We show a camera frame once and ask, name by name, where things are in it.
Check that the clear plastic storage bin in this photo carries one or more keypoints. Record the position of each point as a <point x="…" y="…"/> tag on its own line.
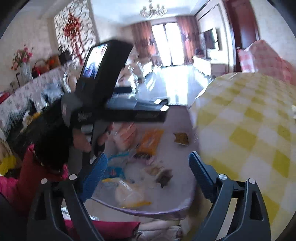
<point x="170" y="202"/>

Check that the yellow checkered tablecloth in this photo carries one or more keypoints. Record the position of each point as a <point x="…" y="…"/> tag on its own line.
<point x="246" y="129"/>

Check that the crystal chandelier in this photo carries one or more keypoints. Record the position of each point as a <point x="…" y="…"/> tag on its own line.
<point x="152" y="11"/>

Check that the blue white snack packet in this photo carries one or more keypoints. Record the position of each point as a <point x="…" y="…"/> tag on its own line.
<point x="116" y="166"/>

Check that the wall television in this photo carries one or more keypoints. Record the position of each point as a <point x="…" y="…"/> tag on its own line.
<point x="211" y="39"/>

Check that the green garlic pea packet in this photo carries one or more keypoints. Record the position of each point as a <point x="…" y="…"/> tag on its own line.
<point x="181" y="139"/>

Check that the white tv cabinet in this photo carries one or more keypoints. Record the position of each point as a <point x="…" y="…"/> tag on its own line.
<point x="209" y="67"/>

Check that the bread loaf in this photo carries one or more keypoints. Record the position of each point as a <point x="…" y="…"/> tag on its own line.
<point x="125" y="136"/>

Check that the pink checkered chair cover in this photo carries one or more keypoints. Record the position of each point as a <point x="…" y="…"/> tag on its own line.
<point x="260" y="57"/>

